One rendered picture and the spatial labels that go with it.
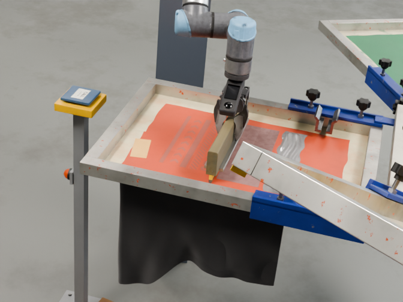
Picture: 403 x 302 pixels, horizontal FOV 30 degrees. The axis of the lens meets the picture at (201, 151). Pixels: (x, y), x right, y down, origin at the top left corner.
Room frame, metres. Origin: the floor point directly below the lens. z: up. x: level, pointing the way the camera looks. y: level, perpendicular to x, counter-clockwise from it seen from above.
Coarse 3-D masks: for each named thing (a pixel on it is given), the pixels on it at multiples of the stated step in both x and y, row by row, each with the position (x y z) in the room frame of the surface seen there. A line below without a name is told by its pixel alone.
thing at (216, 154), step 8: (232, 120) 1.92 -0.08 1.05; (224, 128) 1.87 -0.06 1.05; (232, 128) 1.89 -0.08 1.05; (216, 136) 1.83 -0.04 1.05; (224, 136) 1.83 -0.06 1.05; (232, 136) 1.90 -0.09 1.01; (216, 144) 1.78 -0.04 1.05; (224, 144) 1.81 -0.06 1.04; (208, 152) 1.74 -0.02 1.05; (216, 152) 1.74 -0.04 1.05; (224, 152) 1.82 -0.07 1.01; (208, 160) 1.74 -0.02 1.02; (216, 160) 1.73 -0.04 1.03; (208, 168) 1.74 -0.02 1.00; (216, 168) 1.74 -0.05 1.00
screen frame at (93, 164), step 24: (144, 96) 2.14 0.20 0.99; (192, 96) 2.22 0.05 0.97; (216, 96) 2.20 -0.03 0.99; (120, 120) 1.97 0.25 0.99; (312, 120) 2.13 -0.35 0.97; (96, 144) 1.82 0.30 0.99; (96, 168) 1.71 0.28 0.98; (120, 168) 1.71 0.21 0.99; (168, 192) 1.67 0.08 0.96; (192, 192) 1.65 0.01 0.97; (216, 192) 1.64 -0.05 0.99; (240, 192) 1.65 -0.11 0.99
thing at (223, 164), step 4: (248, 120) 2.07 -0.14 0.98; (244, 128) 2.01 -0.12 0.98; (240, 136) 1.96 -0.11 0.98; (232, 144) 1.90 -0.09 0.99; (236, 144) 1.91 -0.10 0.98; (232, 148) 1.88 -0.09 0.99; (228, 152) 1.85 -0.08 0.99; (232, 152) 1.86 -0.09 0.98; (228, 156) 1.83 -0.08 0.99; (224, 160) 1.81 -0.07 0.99; (228, 160) 1.82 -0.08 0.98; (204, 164) 1.78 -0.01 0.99; (224, 164) 1.78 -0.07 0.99; (220, 168) 1.76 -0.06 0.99; (224, 168) 1.77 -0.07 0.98
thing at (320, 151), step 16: (160, 112) 2.12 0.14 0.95; (176, 112) 2.13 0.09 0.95; (192, 112) 2.14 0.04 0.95; (208, 112) 2.15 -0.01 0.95; (160, 128) 2.01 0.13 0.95; (176, 128) 2.02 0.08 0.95; (256, 128) 2.07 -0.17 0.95; (272, 128) 2.08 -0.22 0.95; (288, 128) 2.09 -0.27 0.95; (240, 144) 1.96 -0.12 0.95; (256, 144) 1.97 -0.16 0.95; (272, 144) 1.98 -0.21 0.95; (320, 144) 2.01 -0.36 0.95; (336, 144) 2.02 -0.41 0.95; (304, 160) 1.91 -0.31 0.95; (320, 160) 1.92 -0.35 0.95; (336, 160) 1.92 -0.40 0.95
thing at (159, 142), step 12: (144, 132) 1.98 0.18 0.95; (156, 144) 1.92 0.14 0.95; (132, 156) 1.84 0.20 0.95; (156, 156) 1.85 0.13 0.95; (144, 168) 1.78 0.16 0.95; (156, 168) 1.78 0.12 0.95; (168, 168) 1.79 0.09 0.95; (180, 168) 1.80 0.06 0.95; (228, 168) 1.82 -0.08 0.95; (204, 180) 1.75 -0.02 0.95; (216, 180) 1.75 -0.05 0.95; (228, 180) 1.76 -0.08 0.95; (240, 180) 1.76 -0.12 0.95; (252, 180) 1.77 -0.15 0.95
